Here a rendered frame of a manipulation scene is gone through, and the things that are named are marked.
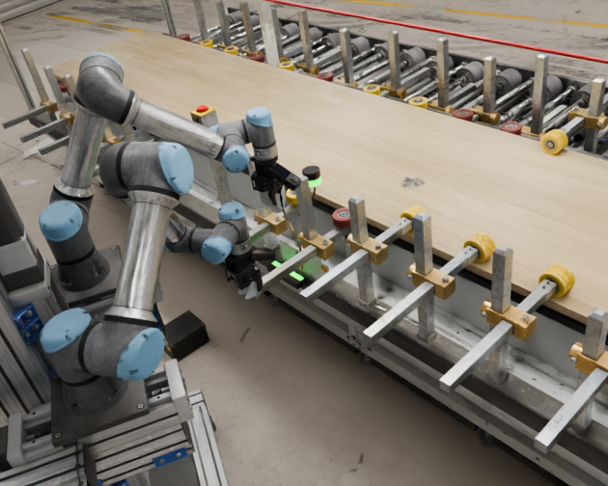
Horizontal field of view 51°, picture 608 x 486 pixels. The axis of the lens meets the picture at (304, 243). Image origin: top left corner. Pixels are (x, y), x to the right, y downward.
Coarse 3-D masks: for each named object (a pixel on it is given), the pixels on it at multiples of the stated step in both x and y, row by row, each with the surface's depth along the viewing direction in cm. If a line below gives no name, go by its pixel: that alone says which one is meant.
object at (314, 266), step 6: (282, 240) 234; (282, 246) 236; (288, 246) 232; (282, 252) 238; (288, 252) 235; (294, 252) 231; (288, 258) 237; (312, 258) 224; (306, 264) 229; (312, 264) 226; (318, 264) 222; (324, 264) 219; (306, 270) 231; (312, 270) 228; (318, 270) 224; (312, 276) 230; (318, 276) 226
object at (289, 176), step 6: (276, 162) 201; (270, 168) 199; (276, 168) 199; (282, 168) 200; (270, 174) 199; (276, 174) 198; (282, 174) 199; (288, 174) 200; (282, 180) 199; (288, 180) 198; (294, 180) 199; (300, 180) 200; (288, 186) 199; (294, 186) 198
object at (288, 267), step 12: (336, 228) 225; (348, 228) 225; (336, 240) 223; (300, 252) 217; (312, 252) 217; (288, 264) 212; (300, 264) 215; (264, 276) 209; (276, 276) 209; (264, 288) 207
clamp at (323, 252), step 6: (300, 234) 224; (318, 234) 222; (306, 240) 220; (312, 240) 219; (318, 240) 219; (330, 240) 218; (306, 246) 222; (318, 246) 216; (324, 246) 216; (330, 246) 217; (318, 252) 218; (324, 252) 216; (330, 252) 218; (324, 258) 217
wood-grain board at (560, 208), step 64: (64, 64) 400; (128, 64) 382; (192, 64) 367; (256, 64) 352; (320, 128) 279; (384, 128) 270; (448, 128) 262; (320, 192) 238; (384, 192) 231; (448, 192) 225; (512, 192) 220; (576, 192) 214; (448, 256) 199; (576, 256) 189
